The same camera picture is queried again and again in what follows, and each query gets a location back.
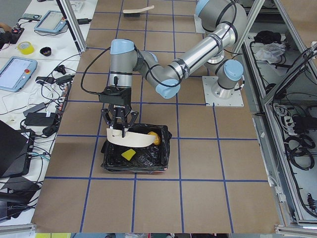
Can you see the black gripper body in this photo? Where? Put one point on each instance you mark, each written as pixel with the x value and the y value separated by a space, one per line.
pixel 119 108

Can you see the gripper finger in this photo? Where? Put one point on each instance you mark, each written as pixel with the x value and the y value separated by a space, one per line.
pixel 124 126
pixel 112 122

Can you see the beige plastic dustpan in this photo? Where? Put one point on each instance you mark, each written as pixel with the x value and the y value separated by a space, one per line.
pixel 131 139

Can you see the yellow sponge wedge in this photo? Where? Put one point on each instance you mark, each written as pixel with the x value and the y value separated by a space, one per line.
pixel 128 154

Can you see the golden brown bread roll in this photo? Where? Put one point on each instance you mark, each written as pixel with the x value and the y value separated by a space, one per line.
pixel 157 140

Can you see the white hand brush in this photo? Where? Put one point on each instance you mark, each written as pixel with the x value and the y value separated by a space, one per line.
pixel 136 12

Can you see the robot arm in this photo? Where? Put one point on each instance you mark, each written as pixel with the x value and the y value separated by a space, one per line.
pixel 223 20

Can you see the bin with black bag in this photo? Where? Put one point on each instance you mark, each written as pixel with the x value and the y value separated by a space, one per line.
pixel 147 159

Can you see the black power adapter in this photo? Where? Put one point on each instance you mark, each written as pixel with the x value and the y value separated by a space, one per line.
pixel 41 119

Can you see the black laptop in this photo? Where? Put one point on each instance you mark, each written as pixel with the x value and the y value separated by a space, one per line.
pixel 16 147

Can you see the teach pendant near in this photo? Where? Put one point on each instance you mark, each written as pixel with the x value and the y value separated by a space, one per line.
pixel 16 72

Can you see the teach pendant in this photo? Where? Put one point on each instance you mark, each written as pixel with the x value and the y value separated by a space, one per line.
pixel 16 72
pixel 52 23

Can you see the yellow tape roll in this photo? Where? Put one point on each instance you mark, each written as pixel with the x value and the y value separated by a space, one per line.
pixel 25 48

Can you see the teach pendant far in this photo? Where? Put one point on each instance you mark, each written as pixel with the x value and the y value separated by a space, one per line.
pixel 52 23

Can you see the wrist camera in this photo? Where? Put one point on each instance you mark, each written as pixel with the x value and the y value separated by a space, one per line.
pixel 116 96

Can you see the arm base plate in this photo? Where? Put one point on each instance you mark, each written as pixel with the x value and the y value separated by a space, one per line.
pixel 215 96

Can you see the aluminium frame post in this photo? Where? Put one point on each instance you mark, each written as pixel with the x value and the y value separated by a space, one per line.
pixel 73 25

